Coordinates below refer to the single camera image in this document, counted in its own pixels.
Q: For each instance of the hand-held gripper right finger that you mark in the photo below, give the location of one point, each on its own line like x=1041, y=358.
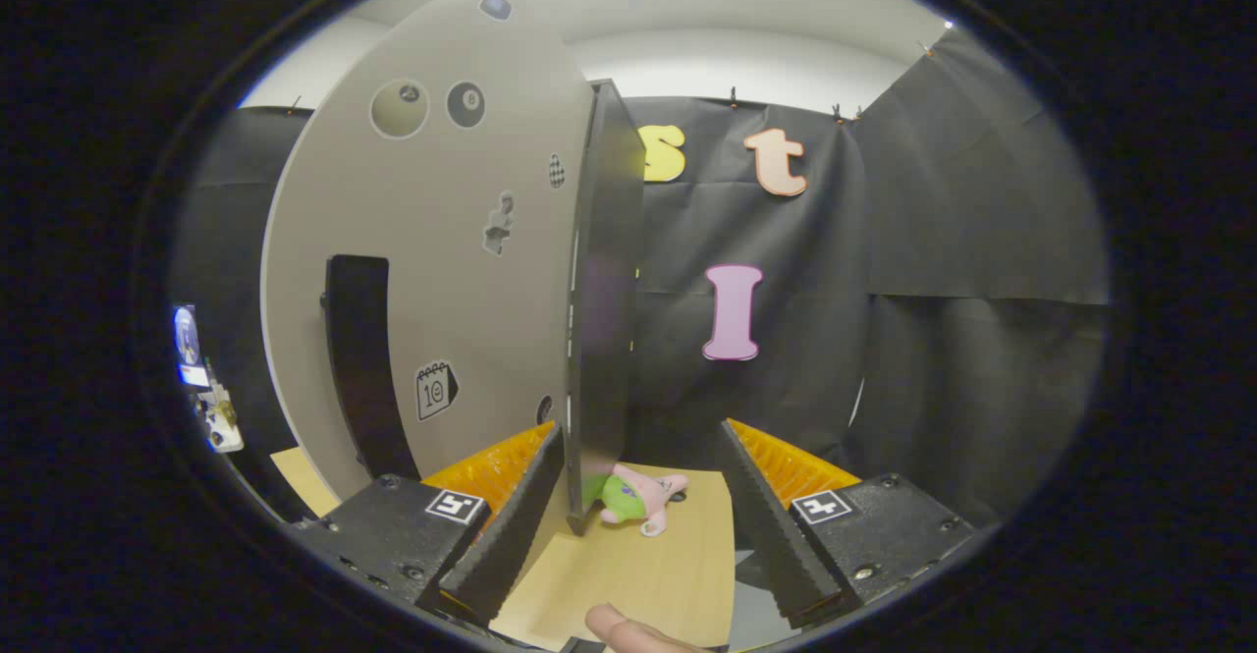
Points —
x=771, y=535

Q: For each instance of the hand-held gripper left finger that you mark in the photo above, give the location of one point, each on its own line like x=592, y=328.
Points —
x=506, y=535

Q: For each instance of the light grey shoe cabinet door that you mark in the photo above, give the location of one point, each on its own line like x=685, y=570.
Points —
x=442, y=290

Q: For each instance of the pink and green plush toy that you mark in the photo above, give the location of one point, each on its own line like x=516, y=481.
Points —
x=633, y=496

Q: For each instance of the cluttered white side table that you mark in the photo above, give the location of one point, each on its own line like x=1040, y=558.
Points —
x=224, y=422

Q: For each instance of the black backdrop cloth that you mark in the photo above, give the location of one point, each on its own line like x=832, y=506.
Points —
x=933, y=241

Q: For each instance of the lit display screen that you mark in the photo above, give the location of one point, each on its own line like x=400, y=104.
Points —
x=187, y=339

